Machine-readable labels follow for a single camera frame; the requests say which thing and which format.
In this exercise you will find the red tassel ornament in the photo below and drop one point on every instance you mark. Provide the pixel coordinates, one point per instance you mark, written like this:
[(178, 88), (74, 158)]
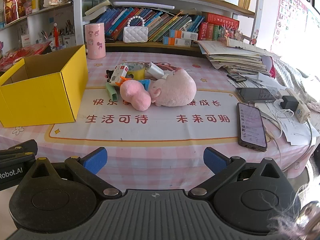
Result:
[(56, 36)]

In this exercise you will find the long row of leaning books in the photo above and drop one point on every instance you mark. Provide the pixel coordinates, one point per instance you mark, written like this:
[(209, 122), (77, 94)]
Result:
[(165, 22)]

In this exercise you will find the black charger plug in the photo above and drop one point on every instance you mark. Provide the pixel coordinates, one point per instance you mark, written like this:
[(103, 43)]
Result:
[(290, 102)]

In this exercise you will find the red paper decorations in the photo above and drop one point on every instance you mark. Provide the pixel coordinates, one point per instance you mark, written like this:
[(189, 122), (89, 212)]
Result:
[(27, 52)]

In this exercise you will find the large pink plush pig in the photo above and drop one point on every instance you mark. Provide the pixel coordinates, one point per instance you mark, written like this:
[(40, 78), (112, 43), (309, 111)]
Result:
[(175, 87)]

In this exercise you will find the pink cylinder container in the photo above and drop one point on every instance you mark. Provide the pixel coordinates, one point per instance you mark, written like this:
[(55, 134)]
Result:
[(95, 41)]

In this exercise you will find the small black calculator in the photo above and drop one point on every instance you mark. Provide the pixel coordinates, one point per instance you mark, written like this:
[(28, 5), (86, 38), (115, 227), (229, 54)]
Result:
[(237, 77)]

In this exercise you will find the alphabet wall poster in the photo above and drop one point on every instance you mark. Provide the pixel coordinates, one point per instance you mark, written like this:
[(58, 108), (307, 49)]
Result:
[(287, 17)]

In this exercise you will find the white glue stick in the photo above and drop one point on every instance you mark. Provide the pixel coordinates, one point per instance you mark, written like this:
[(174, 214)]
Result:
[(154, 70)]

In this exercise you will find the small pink plush toy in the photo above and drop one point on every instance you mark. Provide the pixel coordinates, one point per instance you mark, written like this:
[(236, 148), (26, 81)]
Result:
[(133, 95)]

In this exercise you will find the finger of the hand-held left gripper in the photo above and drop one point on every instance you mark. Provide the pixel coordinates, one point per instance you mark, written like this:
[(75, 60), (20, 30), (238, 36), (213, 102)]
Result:
[(22, 147)]

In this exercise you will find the grey desk pen holders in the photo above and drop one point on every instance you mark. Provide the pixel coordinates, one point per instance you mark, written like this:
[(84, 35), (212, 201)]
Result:
[(66, 38)]

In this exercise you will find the white jar yellow label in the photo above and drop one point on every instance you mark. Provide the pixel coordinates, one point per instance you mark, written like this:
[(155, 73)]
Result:
[(35, 3)]

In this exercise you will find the white red small box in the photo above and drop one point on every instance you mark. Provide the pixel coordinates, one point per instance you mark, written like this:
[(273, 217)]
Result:
[(26, 40)]

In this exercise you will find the stack of papers and notebooks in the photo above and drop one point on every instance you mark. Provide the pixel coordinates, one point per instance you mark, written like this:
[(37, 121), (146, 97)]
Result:
[(237, 55)]

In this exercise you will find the thick red book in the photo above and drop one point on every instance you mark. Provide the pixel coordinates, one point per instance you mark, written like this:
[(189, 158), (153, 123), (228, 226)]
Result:
[(221, 20)]

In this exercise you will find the orange white carton box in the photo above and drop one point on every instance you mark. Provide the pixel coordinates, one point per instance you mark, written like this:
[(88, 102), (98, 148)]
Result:
[(176, 41), (185, 34)]

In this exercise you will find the black smartphone lit screen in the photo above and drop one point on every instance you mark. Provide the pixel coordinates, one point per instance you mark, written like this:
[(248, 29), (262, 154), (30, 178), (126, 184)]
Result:
[(251, 125)]

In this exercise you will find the loose white papers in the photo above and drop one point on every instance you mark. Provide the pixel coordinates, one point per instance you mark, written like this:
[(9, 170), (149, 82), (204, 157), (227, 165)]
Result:
[(292, 130)]

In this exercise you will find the small white red-label box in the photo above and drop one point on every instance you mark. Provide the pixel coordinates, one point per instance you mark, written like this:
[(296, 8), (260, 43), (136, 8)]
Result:
[(118, 74)]

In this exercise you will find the black smartphone dark screen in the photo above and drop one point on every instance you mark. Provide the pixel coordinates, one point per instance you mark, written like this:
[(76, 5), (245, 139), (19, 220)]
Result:
[(255, 94)]

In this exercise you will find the white quilted handbag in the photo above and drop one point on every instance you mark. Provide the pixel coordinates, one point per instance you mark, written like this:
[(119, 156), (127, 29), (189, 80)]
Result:
[(135, 34)]

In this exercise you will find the pale flat book stack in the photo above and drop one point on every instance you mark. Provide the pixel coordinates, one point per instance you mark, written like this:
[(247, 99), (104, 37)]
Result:
[(97, 10)]

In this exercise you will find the black binder clip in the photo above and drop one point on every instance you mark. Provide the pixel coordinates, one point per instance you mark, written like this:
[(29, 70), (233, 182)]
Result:
[(108, 74)]

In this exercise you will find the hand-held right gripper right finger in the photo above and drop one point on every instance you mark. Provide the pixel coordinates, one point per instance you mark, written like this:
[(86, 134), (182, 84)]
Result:
[(215, 158)]

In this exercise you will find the red gold gift bag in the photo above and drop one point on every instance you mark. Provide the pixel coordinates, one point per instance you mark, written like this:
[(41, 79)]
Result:
[(13, 7)]

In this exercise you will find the row of small thick dictionaries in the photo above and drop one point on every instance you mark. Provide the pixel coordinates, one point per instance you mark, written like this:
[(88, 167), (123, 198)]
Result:
[(210, 32)]

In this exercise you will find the white power strip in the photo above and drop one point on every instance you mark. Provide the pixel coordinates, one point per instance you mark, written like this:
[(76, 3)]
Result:
[(301, 110)]

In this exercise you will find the yellow cardboard box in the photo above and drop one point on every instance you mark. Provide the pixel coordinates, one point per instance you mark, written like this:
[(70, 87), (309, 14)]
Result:
[(42, 97)]

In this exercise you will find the yellow tape roll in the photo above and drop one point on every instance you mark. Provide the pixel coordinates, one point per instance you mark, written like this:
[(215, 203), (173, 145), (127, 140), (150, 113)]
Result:
[(136, 73)]

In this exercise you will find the white metal bookshelf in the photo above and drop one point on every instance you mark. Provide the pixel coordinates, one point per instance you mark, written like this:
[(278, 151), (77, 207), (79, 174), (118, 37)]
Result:
[(78, 12)]

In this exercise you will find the blue orange plastic toy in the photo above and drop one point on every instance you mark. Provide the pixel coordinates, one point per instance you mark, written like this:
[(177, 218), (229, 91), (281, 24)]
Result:
[(144, 83)]

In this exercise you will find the green highlighter marker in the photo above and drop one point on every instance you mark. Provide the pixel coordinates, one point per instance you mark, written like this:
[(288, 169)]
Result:
[(111, 92)]

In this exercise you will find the white lamp bar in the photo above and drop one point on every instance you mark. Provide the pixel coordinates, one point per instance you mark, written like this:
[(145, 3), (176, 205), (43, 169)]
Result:
[(142, 5)]

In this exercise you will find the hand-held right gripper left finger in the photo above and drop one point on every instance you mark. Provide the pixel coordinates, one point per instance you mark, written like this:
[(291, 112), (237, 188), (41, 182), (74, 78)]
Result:
[(96, 158)]

